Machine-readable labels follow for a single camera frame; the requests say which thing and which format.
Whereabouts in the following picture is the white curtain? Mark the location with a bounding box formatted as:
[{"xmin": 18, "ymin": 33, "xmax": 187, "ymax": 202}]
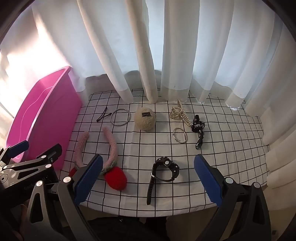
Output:
[{"xmin": 0, "ymin": 0, "xmax": 296, "ymax": 204}]

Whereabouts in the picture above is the black white checkered tablecloth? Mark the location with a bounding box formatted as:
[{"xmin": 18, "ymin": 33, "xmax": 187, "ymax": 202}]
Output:
[{"xmin": 60, "ymin": 89, "xmax": 270, "ymax": 217}]

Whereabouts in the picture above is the thin silver bracelet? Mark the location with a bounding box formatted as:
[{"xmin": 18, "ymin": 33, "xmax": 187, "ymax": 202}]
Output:
[{"xmin": 173, "ymin": 127, "xmax": 188, "ymax": 144}]

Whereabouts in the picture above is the large silver bangle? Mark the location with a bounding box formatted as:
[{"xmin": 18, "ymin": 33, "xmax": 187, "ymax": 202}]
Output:
[{"xmin": 110, "ymin": 109, "xmax": 132, "ymax": 127}]

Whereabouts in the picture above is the rhinestone hair clip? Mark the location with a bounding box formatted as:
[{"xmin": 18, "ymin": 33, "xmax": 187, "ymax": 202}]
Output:
[{"xmin": 181, "ymin": 113, "xmax": 193, "ymax": 127}]

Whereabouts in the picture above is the black hair pin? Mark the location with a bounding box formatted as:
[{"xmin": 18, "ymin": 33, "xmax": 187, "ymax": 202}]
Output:
[{"xmin": 97, "ymin": 107, "xmax": 114, "ymax": 122}]

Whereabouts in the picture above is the black wristwatch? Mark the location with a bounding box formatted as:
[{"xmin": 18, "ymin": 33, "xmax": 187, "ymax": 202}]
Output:
[{"xmin": 146, "ymin": 156, "xmax": 180, "ymax": 205}]

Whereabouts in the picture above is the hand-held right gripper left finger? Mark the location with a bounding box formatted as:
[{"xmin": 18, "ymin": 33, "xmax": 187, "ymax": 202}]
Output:
[{"xmin": 24, "ymin": 153, "xmax": 104, "ymax": 241}]

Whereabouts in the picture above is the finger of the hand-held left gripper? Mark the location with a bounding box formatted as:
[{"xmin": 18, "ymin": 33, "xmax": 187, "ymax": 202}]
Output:
[
  {"xmin": 0, "ymin": 144, "xmax": 63, "ymax": 183},
  {"xmin": 0, "ymin": 140, "xmax": 29, "ymax": 167}
]

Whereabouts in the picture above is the gold claw hair clip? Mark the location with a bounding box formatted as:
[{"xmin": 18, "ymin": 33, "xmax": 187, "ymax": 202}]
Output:
[{"xmin": 170, "ymin": 99, "xmax": 185, "ymax": 121}]

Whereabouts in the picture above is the pink plastic bin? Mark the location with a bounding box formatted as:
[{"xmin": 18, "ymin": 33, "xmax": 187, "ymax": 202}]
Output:
[{"xmin": 5, "ymin": 66, "xmax": 81, "ymax": 171}]

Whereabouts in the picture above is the black printed hair tie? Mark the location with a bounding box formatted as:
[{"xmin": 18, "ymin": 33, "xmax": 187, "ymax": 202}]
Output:
[{"xmin": 191, "ymin": 114, "xmax": 206, "ymax": 150}]

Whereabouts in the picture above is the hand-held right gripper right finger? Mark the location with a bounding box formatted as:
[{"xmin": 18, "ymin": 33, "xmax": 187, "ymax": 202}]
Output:
[{"xmin": 194, "ymin": 154, "xmax": 271, "ymax": 241}]

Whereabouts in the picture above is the pink fuzzy strawberry headband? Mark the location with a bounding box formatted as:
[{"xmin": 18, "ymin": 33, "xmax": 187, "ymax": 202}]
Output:
[{"xmin": 69, "ymin": 127, "xmax": 127, "ymax": 191}]

